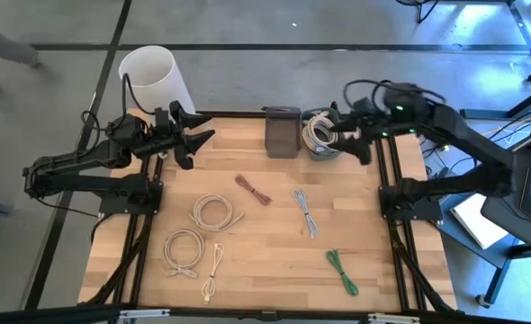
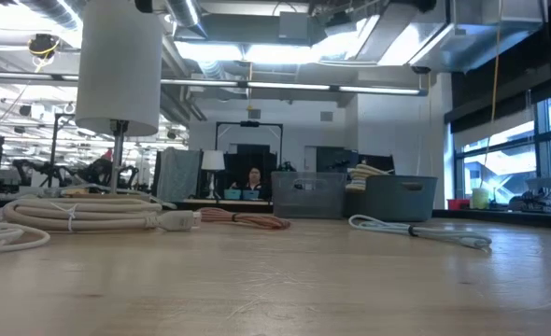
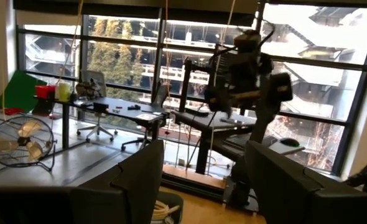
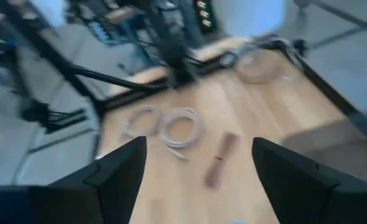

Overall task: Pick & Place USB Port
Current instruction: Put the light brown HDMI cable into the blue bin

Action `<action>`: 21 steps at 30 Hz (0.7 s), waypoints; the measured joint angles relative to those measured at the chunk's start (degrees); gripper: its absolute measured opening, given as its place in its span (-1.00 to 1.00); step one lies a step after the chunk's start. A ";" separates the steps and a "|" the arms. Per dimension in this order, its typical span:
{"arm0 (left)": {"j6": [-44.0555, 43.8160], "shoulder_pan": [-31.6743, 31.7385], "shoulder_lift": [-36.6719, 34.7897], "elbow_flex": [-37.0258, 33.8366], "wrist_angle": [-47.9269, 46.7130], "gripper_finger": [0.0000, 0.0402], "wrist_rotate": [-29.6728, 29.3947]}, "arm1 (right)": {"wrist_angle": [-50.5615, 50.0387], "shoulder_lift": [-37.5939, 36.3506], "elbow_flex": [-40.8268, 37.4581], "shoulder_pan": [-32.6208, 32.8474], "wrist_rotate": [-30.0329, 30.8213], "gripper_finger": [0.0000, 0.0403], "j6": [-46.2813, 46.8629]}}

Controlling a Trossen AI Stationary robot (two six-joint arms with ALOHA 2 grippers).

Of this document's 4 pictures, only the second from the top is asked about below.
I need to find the pink braided USB cable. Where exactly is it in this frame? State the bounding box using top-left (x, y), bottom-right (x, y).
top-left (198, 206), bottom-right (292, 231)

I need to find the thick beige cable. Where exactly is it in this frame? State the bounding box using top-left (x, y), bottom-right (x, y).
top-left (2, 193), bottom-right (203, 233)
top-left (345, 162), bottom-right (392, 193)

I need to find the thin white cable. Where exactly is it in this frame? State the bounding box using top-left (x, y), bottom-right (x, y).
top-left (0, 221), bottom-right (51, 256)

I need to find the person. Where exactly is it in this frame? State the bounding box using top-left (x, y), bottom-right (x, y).
top-left (231, 166), bottom-right (270, 192)

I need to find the grey plastic crate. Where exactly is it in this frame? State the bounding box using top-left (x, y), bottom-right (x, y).
top-left (270, 171), bottom-right (349, 220)

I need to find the small white table lamp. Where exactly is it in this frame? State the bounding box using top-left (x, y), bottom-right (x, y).
top-left (200, 149), bottom-right (227, 201)

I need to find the long ceiling light bar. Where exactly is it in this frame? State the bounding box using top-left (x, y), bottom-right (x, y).
top-left (0, 69), bottom-right (429, 97)

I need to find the grey fabric panel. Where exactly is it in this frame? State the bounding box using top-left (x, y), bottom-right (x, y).
top-left (156, 147), bottom-right (204, 203)

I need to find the white cylindrical shade lamp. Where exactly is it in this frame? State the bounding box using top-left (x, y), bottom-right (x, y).
top-left (74, 0), bottom-right (164, 195)

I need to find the pale green cup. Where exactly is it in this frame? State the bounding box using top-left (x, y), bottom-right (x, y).
top-left (471, 188), bottom-right (490, 210)

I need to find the black tripod stand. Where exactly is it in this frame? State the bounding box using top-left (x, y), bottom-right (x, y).
top-left (46, 111), bottom-right (77, 188)

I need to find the dark cloth heap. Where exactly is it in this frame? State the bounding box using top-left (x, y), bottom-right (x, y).
top-left (508, 186), bottom-right (551, 217)

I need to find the black metal frame rig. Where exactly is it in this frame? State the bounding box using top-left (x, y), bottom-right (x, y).
top-left (214, 120), bottom-right (285, 175)

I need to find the thin light blue cable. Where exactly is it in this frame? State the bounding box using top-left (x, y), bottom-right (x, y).
top-left (348, 214), bottom-right (493, 252)

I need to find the silver metal air duct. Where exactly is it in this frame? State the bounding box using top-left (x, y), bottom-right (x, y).
top-left (377, 0), bottom-right (545, 75)

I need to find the yellow hanging cord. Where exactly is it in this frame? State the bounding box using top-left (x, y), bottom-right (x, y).
top-left (483, 0), bottom-right (502, 188)

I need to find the black table edge frame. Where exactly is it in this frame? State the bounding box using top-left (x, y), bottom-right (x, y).
top-left (431, 208), bottom-right (551, 231)

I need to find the black yellow cable reel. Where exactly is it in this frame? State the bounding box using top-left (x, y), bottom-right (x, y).
top-left (26, 33), bottom-right (62, 74)

